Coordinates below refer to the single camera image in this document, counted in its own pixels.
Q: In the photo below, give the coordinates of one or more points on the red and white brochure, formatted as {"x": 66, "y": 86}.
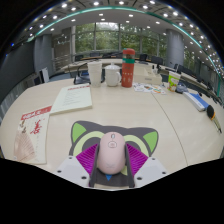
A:
{"x": 31, "y": 133}

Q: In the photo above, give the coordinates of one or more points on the white printed booklet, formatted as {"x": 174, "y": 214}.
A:
{"x": 71, "y": 98}

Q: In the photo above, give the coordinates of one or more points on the white tissue box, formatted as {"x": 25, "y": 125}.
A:
{"x": 146, "y": 77}

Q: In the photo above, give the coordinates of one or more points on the handheld microphone with foam head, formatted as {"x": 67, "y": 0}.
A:
{"x": 211, "y": 112}

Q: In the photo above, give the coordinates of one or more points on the ceiling lights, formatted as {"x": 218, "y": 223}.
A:
{"x": 130, "y": 15}

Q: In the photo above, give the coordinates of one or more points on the blue and white book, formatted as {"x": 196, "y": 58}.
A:
{"x": 196, "y": 101}

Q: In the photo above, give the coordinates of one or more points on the cat-face mouse pad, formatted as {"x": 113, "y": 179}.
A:
{"x": 86, "y": 130}

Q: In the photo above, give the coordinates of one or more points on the dark office chairs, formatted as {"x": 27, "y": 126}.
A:
{"x": 156, "y": 60}

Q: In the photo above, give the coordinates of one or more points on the white paper cup stack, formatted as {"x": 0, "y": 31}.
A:
{"x": 95, "y": 75}

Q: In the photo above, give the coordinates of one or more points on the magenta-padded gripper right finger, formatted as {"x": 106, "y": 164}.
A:
{"x": 137, "y": 160}

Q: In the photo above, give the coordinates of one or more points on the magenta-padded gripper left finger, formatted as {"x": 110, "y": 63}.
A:
{"x": 85, "y": 160}

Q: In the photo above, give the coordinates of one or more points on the pink computer mouse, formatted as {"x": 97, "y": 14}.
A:
{"x": 111, "y": 155}

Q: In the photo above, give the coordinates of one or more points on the red thermos bottle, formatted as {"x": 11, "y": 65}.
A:
{"x": 128, "y": 68}

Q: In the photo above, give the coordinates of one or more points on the white lidded mug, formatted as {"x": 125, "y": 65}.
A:
{"x": 112, "y": 76}

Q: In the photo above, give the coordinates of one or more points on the printed paper cup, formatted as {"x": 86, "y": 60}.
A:
{"x": 173, "y": 81}

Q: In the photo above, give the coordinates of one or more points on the colourful leaflet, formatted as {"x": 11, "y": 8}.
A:
{"x": 148, "y": 88}

